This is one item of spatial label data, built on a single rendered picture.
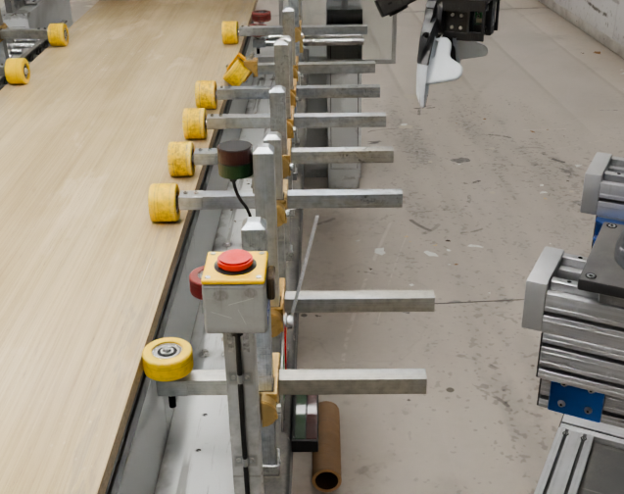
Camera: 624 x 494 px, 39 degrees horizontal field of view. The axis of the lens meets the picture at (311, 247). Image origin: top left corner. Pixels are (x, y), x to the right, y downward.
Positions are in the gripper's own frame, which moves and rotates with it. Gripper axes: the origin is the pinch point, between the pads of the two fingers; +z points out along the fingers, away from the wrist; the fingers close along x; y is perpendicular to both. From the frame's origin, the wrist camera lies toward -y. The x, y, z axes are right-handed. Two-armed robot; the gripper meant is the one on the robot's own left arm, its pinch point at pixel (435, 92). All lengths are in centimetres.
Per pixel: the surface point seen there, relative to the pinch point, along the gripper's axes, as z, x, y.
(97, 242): 42, 7, -71
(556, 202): 132, 269, -26
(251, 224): 16.5, -18.2, -20.2
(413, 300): 46, 19, -8
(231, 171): 17.7, 0.6, -34.7
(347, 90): 36, 105, -60
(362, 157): 37, 61, -37
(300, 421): 61, -4, -21
